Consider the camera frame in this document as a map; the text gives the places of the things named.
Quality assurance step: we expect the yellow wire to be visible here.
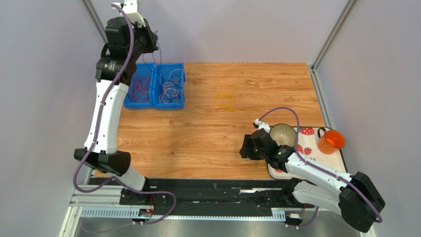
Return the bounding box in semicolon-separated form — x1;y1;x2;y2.
213;83;246;112

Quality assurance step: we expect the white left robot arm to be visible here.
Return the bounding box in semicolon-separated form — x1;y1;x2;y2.
74;16;158;192

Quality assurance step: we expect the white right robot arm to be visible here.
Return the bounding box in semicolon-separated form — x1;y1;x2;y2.
240;129;385;233

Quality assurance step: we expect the beige ceramic bowl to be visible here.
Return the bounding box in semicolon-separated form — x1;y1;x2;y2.
269;123;296;147

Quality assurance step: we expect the strawberry print mat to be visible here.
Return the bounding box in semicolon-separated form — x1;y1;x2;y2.
265;126;349;181

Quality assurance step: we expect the right blue plastic bin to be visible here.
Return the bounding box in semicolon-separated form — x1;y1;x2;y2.
151;63;186;110

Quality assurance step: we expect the blue plastic bin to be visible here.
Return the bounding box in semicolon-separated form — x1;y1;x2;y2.
151;63;186;110
123;62;156;109

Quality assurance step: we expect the left blue plastic bin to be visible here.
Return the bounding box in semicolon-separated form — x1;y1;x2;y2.
123;62;156;109

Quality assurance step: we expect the orange plastic cup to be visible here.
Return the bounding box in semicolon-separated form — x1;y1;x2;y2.
317;127;346;155

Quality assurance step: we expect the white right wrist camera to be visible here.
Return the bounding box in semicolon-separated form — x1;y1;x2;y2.
253;118;271;133

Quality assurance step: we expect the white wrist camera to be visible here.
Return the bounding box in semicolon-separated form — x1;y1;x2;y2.
122;0;146;27
253;118;271;133

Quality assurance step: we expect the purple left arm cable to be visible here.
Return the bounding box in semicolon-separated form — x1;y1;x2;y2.
72;3;176;226

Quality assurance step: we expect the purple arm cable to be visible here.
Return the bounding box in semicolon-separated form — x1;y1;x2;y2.
258;107;384;229
72;3;176;226

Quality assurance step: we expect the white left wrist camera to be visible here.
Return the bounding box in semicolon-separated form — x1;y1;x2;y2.
122;0;146;27

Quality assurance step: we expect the aluminium frame post left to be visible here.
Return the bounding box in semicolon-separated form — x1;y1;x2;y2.
80;0;107;43

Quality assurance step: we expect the aluminium frame post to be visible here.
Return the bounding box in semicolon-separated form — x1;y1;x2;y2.
311;0;359;72
80;0;107;43

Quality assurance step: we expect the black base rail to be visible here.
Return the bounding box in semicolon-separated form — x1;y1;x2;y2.
104;178;314;219

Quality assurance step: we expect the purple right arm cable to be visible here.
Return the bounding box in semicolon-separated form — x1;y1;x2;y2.
258;107;384;229

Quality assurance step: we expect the aluminium frame post right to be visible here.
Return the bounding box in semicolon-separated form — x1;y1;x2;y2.
311;0;359;72

